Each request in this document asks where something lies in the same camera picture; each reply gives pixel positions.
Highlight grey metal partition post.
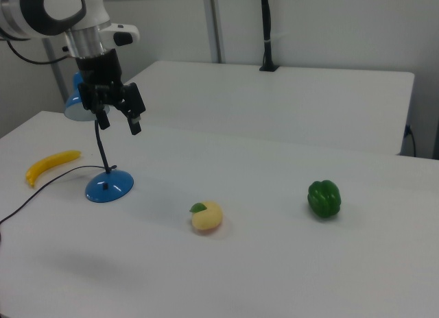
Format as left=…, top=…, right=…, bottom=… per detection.
left=41, top=38, right=70, bottom=105
left=201, top=0, right=226, bottom=64

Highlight yellow toy banana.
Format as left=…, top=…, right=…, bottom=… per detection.
left=25, top=149, right=83, bottom=190

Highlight green toy bell pepper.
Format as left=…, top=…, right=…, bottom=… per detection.
left=307, top=179, right=342, bottom=220

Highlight thin dark lamp power cable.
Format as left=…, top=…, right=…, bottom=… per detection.
left=0, top=164, right=117, bottom=226

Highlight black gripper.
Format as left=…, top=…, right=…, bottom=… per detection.
left=73, top=49, right=147, bottom=136

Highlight yellow peach with green leaf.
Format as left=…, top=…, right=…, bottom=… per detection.
left=189, top=200, right=224, bottom=236

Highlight blue desk lamp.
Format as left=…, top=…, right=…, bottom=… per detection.
left=63, top=71, right=135, bottom=204

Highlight white folding table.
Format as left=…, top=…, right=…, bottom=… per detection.
left=118, top=60, right=416, bottom=156

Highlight black clamped camera pole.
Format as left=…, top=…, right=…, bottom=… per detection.
left=258, top=0, right=280, bottom=73

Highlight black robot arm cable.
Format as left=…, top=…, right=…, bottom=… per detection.
left=0, top=29, right=71, bottom=66

